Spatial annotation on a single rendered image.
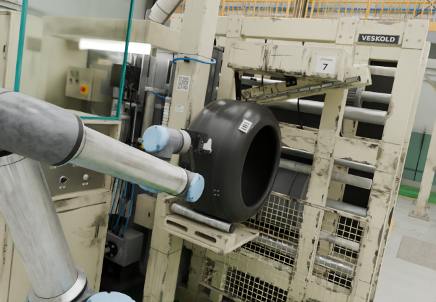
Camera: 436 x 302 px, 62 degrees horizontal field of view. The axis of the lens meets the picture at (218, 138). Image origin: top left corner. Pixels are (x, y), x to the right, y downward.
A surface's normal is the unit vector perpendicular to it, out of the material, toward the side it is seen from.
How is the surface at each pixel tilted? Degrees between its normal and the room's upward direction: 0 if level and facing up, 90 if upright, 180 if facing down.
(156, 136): 78
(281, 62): 90
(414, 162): 90
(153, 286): 90
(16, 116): 69
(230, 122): 49
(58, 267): 93
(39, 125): 74
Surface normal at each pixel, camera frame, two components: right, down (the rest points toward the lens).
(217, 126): -0.33, -0.55
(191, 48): -0.51, 0.01
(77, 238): 0.84, 0.19
